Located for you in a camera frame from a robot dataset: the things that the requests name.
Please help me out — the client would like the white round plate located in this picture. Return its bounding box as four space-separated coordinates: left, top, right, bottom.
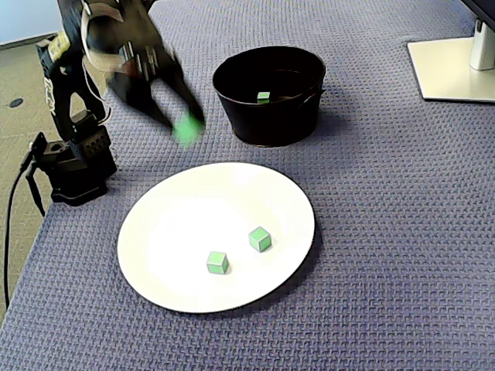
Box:
116 161 316 315

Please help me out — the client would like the blue waffle cloth mat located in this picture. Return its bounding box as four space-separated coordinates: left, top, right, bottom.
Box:
0 0 495 371

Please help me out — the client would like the black round container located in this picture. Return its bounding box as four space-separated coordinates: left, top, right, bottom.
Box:
211 45 328 148

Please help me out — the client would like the short black power cable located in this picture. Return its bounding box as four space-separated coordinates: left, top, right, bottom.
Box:
25 164 46 217

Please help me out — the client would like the long black cable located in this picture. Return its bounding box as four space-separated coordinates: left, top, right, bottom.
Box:
2 152 38 310

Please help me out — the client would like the white monitor stand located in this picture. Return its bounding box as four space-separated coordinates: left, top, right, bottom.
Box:
406 19 495 104

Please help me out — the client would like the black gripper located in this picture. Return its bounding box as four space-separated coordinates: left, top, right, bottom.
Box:
108 0 206 133

